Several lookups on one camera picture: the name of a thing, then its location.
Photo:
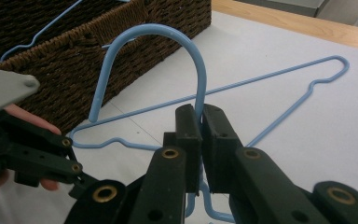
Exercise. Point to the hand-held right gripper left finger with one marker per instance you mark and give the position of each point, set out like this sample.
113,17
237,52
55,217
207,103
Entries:
189,137

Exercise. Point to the brown woven basket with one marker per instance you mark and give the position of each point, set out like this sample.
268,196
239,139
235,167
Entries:
59,77

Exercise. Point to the grey platform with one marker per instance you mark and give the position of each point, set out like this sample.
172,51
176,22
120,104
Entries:
279,6

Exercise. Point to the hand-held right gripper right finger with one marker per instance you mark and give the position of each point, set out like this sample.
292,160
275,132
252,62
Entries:
219,146

